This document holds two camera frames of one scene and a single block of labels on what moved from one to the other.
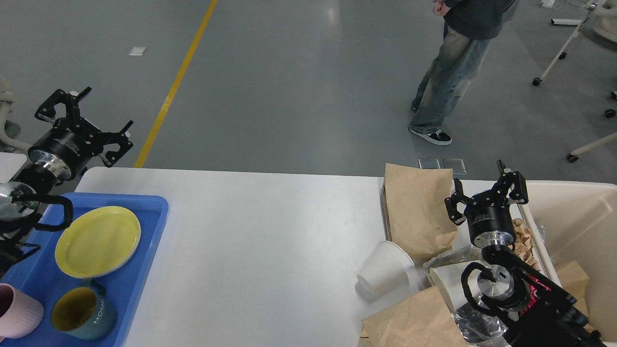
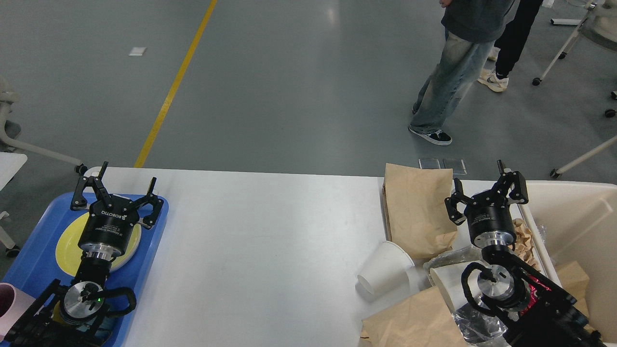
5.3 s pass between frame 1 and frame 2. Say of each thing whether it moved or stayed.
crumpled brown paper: stayed
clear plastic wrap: stayed
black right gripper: stayed
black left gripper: moved
